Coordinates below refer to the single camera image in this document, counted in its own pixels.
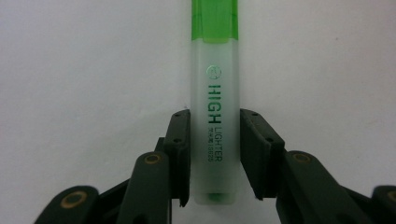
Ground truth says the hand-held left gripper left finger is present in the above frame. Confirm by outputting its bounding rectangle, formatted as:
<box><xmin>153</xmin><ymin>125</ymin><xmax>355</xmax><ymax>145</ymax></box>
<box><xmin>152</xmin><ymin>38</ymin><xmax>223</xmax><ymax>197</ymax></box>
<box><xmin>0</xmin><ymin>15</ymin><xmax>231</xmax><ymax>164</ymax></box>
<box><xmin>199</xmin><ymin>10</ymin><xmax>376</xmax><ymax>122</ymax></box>
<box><xmin>154</xmin><ymin>108</ymin><xmax>191</xmax><ymax>208</ymax></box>

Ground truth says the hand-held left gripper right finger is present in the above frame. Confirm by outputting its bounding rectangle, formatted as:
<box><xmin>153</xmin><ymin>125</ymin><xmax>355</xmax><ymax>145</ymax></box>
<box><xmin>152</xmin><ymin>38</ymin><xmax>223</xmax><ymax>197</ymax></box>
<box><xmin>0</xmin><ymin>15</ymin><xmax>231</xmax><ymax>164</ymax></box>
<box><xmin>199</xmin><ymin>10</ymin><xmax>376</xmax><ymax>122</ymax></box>
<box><xmin>239</xmin><ymin>107</ymin><xmax>287</xmax><ymax>201</ymax></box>

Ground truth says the green highlighter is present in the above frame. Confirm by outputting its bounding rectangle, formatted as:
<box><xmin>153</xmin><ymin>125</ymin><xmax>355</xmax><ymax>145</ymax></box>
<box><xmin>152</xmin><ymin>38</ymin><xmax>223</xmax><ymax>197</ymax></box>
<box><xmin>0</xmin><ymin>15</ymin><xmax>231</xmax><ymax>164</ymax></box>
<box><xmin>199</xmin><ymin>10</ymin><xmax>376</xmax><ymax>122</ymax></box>
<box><xmin>190</xmin><ymin>0</ymin><xmax>241</xmax><ymax>206</ymax></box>

